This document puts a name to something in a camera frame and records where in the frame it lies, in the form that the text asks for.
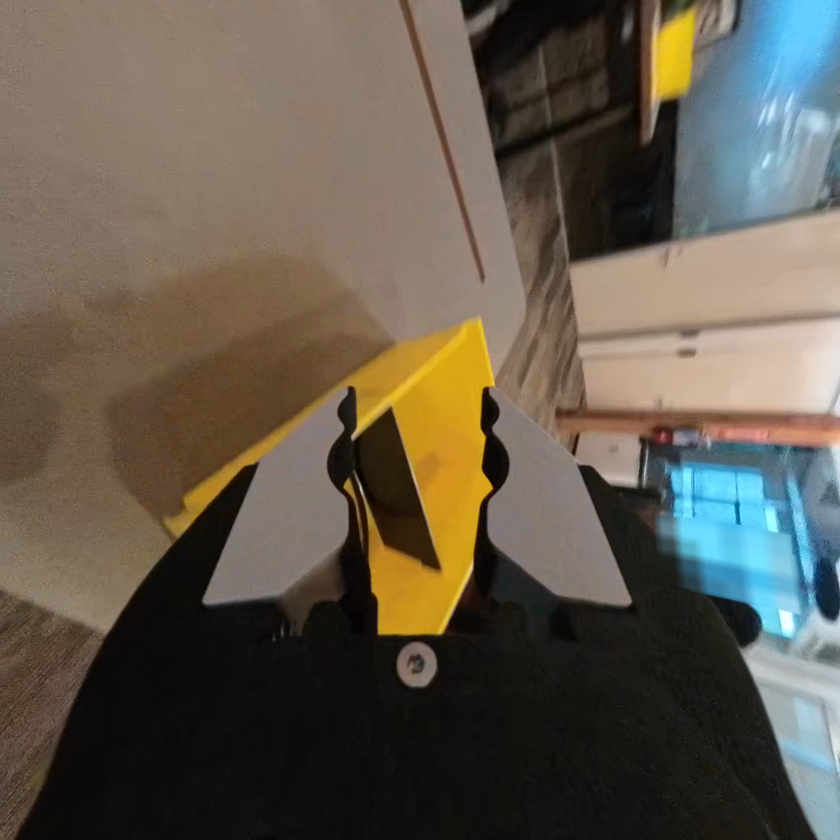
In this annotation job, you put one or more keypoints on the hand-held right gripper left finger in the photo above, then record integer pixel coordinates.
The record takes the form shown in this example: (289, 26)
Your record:
(282, 525)

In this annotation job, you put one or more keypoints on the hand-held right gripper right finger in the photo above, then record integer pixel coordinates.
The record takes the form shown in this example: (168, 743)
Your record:
(558, 531)

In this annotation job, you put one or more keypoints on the large yellow plastic bin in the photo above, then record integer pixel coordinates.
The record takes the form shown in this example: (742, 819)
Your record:
(446, 420)

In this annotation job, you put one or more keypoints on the white recycling bin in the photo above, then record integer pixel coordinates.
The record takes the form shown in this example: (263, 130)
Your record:
(607, 456)

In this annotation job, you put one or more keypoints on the black bin divider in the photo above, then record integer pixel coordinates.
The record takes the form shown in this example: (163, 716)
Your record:
(400, 499)

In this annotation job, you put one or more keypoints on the red fire extinguisher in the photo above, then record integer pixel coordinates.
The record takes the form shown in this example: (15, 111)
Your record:
(679, 435)

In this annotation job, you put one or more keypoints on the large paned window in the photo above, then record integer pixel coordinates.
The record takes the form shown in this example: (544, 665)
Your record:
(709, 485)

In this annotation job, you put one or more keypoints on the white door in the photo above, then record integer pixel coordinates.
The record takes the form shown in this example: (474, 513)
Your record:
(709, 282)
(709, 371)

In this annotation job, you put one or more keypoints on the glass partition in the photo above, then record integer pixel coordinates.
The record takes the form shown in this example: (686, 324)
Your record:
(754, 131)

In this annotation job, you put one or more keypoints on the small yellow bin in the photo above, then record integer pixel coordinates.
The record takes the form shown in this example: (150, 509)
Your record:
(676, 56)

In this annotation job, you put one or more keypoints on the wooden post with red stickers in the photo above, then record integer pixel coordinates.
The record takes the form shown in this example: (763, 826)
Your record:
(754, 426)

